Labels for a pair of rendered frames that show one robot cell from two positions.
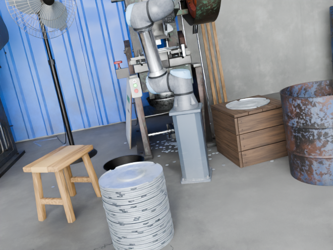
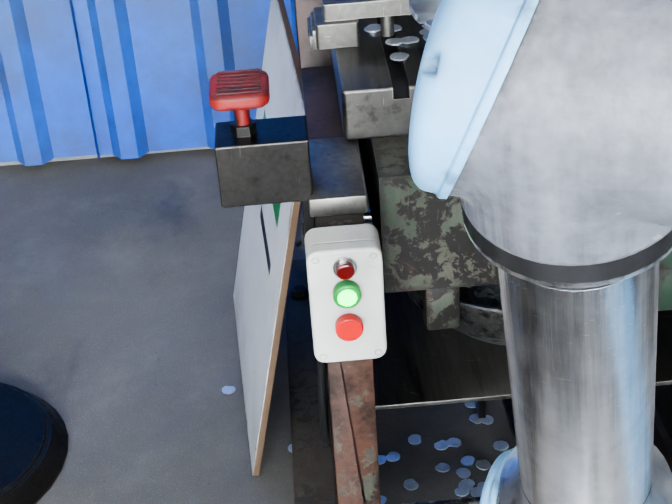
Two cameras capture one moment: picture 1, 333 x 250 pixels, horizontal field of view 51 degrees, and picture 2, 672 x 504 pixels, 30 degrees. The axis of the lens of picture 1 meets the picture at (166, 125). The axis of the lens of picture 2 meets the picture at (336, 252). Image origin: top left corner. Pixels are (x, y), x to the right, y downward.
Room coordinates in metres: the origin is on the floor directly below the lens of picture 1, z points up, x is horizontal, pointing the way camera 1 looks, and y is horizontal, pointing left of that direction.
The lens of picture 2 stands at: (1.46, 0.13, 1.27)
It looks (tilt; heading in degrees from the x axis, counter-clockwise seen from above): 32 degrees down; 3
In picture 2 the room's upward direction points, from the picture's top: 4 degrees counter-clockwise
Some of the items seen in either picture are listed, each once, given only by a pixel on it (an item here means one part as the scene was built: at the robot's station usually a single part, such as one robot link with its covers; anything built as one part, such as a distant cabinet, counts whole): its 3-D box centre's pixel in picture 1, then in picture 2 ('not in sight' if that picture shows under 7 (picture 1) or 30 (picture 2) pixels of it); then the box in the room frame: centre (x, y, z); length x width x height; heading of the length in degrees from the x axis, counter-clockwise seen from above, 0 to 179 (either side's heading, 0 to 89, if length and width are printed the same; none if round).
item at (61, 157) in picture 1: (66, 181); not in sight; (1.93, 0.64, 0.16); 0.34 x 0.24 x 0.34; 156
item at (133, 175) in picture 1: (131, 174); not in sight; (1.47, 0.20, 0.32); 0.29 x 0.29 x 0.01
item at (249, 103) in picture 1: (247, 103); not in sight; (2.29, -0.56, 0.35); 0.29 x 0.29 x 0.01
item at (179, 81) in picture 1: (180, 80); not in sight; (2.06, -0.13, 0.62); 0.13 x 0.12 x 0.14; 68
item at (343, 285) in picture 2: not in sight; (346, 294); (2.49, 0.17, 0.58); 0.03 x 0.01 x 0.03; 94
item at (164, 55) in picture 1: (162, 58); not in sight; (2.69, -0.06, 0.72); 0.25 x 0.14 x 0.14; 4
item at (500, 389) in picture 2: (168, 106); (515, 297); (2.87, -0.04, 0.31); 0.43 x 0.42 x 0.01; 94
